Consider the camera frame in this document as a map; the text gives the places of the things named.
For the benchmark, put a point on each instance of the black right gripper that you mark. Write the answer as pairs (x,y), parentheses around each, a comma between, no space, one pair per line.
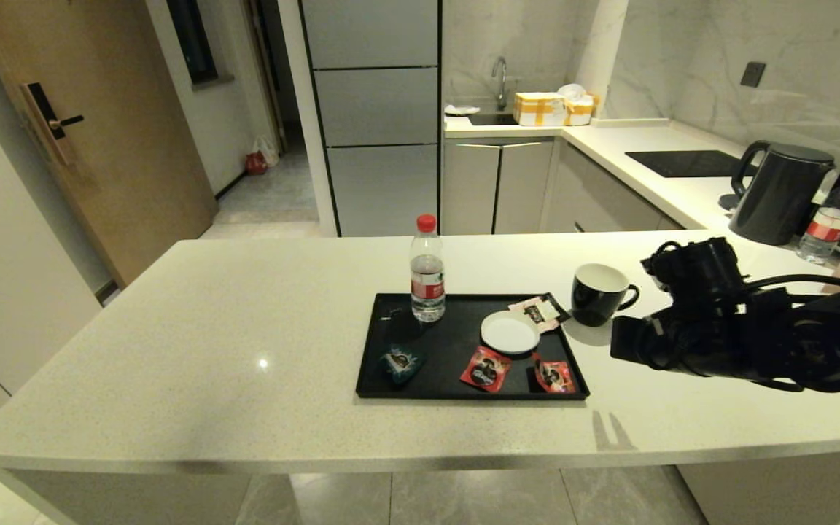
(712,339)

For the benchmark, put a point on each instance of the black mug white inside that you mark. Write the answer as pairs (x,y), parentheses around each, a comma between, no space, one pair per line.
(595,306)

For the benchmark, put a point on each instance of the red coffee packet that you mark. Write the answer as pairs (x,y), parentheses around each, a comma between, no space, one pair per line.
(555,376)
(484,370)

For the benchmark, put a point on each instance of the dark gray rounded object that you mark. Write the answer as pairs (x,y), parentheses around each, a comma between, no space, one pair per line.
(725,203)

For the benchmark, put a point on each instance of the black electric kettle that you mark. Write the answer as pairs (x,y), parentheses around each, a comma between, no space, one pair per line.
(777,195)

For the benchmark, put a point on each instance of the clear water bottle red cap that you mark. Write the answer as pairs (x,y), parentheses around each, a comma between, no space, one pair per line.
(427,290)
(825,227)

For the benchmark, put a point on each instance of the dark green snack packet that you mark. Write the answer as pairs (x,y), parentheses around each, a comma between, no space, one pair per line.
(399,364)

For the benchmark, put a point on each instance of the grey counter base cabinet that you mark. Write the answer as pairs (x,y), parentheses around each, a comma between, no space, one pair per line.
(602,199)

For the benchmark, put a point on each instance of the black induction cooktop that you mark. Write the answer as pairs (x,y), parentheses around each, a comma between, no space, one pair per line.
(682,163)

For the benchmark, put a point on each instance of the white round saucer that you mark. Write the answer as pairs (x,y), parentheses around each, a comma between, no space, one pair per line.
(509,332)

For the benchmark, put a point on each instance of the grey sink cabinet door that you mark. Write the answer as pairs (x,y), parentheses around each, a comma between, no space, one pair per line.
(523,187)
(469,188)

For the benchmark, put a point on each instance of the black rectangular serving tray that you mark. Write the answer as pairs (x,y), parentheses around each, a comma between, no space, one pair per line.
(449,343)

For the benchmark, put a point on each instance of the small yellow taped box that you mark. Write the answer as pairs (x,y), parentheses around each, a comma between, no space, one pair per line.
(580,111)

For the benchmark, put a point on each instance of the white crumpled cloth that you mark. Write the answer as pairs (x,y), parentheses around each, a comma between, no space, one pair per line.
(572,91)

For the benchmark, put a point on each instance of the large yellow taped box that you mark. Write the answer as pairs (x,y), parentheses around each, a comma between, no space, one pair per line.
(539,109)

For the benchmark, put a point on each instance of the kitchen sink basin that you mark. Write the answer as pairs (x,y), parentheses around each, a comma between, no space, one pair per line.
(493,120)

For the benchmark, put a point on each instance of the chrome sink faucet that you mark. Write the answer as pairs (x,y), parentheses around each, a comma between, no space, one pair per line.
(500,79)

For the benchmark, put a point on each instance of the white shallow dish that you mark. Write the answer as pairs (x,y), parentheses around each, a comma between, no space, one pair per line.
(461,110)

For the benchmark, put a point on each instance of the tall grey fridge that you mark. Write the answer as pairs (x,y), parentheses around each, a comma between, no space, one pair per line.
(380,109)

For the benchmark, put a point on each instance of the white plastic bag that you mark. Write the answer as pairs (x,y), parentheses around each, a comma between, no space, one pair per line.
(270,150)

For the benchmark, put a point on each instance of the red plastic bag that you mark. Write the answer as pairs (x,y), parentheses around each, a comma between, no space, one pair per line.
(256,164)

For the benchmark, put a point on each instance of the dark window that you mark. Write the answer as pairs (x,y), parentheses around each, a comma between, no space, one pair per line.
(190,40)

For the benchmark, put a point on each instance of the wooden entrance door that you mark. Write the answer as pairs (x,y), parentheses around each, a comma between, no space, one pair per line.
(114,131)

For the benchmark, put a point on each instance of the black electronic door lock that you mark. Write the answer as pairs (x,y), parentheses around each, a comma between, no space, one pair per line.
(44,115)

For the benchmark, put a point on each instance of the white tall cabinet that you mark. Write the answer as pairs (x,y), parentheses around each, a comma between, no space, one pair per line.
(4,277)

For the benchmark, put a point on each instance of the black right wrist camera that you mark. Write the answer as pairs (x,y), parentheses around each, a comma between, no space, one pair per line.
(704,273)

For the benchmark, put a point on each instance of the dark wall socket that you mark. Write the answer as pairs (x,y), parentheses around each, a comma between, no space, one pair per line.
(752,74)

